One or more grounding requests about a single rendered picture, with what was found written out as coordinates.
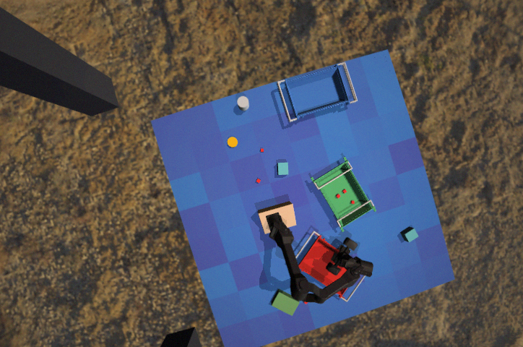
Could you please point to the green plastic tray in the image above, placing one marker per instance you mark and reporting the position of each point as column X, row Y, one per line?
column 342, row 206

